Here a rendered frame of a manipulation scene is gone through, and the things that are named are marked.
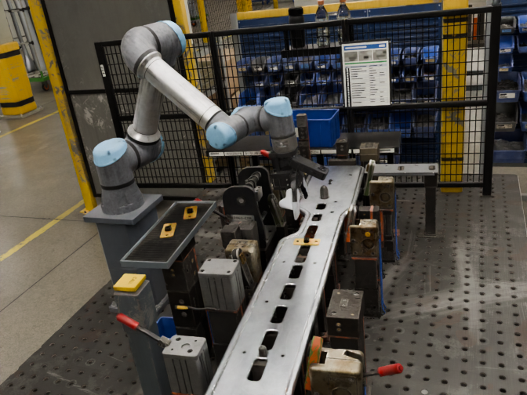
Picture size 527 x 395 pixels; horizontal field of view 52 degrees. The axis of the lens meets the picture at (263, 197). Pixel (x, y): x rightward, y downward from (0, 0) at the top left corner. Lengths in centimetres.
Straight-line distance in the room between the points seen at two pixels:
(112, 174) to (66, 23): 267
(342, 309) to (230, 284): 29
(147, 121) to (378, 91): 114
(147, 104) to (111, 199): 35
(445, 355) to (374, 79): 131
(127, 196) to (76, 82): 270
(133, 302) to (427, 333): 94
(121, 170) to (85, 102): 268
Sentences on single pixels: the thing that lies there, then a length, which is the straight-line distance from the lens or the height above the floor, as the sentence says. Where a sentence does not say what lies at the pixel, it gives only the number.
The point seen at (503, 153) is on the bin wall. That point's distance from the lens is 373.
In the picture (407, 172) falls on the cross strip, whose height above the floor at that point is 100.
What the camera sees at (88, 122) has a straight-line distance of 458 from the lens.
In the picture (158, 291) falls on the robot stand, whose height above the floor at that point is 77.
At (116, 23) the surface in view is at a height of 153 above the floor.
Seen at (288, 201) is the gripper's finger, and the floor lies 117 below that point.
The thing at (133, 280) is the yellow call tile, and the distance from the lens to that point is 138.
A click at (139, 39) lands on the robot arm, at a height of 167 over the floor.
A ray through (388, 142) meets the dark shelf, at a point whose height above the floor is 103.
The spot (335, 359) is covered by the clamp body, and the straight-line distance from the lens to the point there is 120.
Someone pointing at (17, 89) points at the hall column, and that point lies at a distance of 930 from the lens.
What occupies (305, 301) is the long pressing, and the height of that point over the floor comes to 100.
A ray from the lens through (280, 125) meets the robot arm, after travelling 156.
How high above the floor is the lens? 185
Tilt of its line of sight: 24 degrees down
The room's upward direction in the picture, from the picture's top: 7 degrees counter-clockwise
